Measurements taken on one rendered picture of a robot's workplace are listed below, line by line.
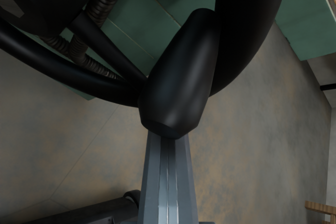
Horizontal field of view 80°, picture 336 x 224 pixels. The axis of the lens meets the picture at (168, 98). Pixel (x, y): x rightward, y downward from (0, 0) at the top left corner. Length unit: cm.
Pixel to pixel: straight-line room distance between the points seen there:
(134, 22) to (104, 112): 67
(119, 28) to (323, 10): 34
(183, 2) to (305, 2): 16
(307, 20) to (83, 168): 92
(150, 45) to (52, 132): 64
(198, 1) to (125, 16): 15
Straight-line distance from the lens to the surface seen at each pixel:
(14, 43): 28
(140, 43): 45
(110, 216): 88
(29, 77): 98
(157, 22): 39
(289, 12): 33
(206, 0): 33
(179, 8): 35
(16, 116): 96
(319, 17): 34
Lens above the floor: 95
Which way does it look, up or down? 51 degrees down
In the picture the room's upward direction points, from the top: 77 degrees clockwise
